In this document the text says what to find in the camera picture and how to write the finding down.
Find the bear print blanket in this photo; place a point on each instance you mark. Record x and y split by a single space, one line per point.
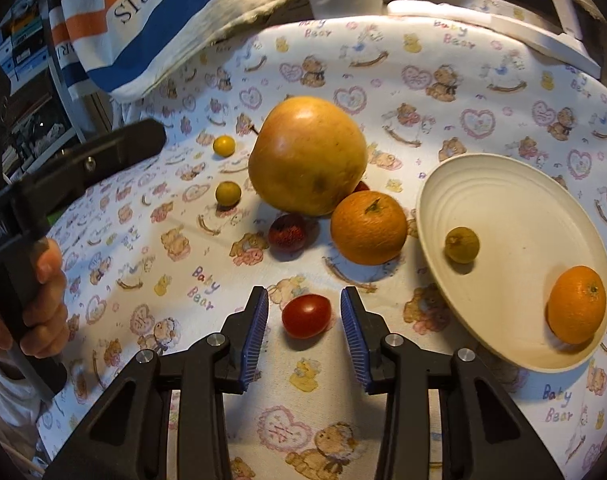
183 240

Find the large yellow lemon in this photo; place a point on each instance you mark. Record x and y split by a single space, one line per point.
303 155

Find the dark red round fruit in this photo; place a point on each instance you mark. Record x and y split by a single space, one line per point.
287 232

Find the person's left hand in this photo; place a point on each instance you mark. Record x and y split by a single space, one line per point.
48 305

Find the white bowl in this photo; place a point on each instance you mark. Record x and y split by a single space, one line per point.
513 270

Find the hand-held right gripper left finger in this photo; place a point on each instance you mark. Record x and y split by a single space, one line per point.
256 332

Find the blue orange striped cloth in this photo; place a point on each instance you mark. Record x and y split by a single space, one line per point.
148 30

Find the red cherry tomato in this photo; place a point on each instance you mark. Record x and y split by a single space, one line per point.
362 186
307 316

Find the storage shelf with boxes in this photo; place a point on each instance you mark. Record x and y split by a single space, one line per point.
28 85

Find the small olive green fruit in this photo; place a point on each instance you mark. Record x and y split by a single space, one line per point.
461 245

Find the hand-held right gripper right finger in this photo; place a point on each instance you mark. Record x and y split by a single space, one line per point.
353 332

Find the small yellow cherry tomato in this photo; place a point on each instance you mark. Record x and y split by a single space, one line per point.
223 145
228 193

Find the orange mandarin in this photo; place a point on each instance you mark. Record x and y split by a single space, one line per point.
368 230
577 305

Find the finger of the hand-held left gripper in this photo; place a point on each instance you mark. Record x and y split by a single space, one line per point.
108 152

